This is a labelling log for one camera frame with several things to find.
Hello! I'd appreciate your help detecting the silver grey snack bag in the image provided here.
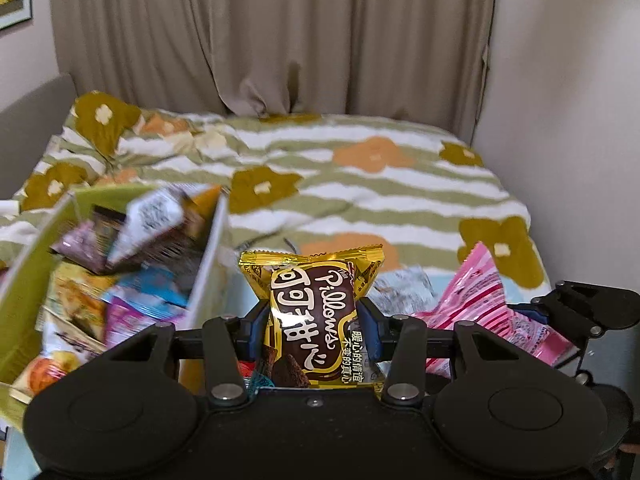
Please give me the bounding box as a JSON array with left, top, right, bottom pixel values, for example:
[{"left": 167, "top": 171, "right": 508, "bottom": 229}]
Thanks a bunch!
[{"left": 367, "top": 266, "right": 439, "bottom": 316}]

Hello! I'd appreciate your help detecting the pink candy bag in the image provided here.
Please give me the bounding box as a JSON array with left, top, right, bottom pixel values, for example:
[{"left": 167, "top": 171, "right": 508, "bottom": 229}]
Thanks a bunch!
[{"left": 414, "top": 243, "right": 574, "bottom": 365}]

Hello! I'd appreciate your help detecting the gold Pillows chocolate bag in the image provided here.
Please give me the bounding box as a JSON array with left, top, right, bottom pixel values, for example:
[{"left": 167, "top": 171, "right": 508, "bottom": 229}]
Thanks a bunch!
[{"left": 239, "top": 244, "right": 385, "bottom": 392}]

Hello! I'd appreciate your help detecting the blue white snack bag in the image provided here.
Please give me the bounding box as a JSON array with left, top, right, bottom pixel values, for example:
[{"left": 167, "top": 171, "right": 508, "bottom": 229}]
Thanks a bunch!
[{"left": 101, "top": 266, "right": 189, "bottom": 321}]

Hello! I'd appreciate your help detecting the purple snack bag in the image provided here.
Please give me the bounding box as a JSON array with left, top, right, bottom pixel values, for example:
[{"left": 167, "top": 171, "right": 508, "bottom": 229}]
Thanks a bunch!
[{"left": 105, "top": 297, "right": 186, "bottom": 349}]

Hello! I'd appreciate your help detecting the white orange-trim snack bag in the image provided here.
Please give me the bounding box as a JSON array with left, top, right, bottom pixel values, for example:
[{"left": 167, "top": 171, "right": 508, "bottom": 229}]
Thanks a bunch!
[{"left": 106, "top": 183, "right": 221, "bottom": 270}]

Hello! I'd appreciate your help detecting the yellow snack bag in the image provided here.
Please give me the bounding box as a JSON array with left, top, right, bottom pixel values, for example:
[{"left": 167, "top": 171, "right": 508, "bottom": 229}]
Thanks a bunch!
[{"left": 44, "top": 261, "right": 118, "bottom": 342}]

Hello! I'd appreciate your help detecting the white blue cracker bag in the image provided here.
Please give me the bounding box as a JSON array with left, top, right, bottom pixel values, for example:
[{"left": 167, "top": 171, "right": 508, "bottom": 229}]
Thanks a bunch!
[{"left": 10, "top": 309, "right": 106, "bottom": 404}]

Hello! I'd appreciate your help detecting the green cardboard box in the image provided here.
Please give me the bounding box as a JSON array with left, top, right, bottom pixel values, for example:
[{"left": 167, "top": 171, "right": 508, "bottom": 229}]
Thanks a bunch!
[{"left": 0, "top": 184, "right": 229, "bottom": 431}]

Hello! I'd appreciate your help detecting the floral striped blanket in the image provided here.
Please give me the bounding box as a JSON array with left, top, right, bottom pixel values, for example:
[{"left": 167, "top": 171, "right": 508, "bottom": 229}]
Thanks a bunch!
[{"left": 1, "top": 91, "right": 550, "bottom": 296}]

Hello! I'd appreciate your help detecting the white roll on bed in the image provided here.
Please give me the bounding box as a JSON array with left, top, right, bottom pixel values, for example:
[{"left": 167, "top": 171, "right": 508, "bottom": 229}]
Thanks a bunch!
[{"left": 0, "top": 200, "right": 21, "bottom": 216}]

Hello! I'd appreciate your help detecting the grey bed headboard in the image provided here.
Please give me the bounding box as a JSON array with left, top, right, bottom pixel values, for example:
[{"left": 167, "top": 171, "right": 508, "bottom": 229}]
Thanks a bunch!
[{"left": 0, "top": 74, "right": 77, "bottom": 200}]

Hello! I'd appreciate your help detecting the beige curtain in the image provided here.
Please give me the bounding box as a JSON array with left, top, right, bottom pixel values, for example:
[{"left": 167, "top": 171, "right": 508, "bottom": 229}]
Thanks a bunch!
[{"left": 51, "top": 0, "right": 495, "bottom": 141}]

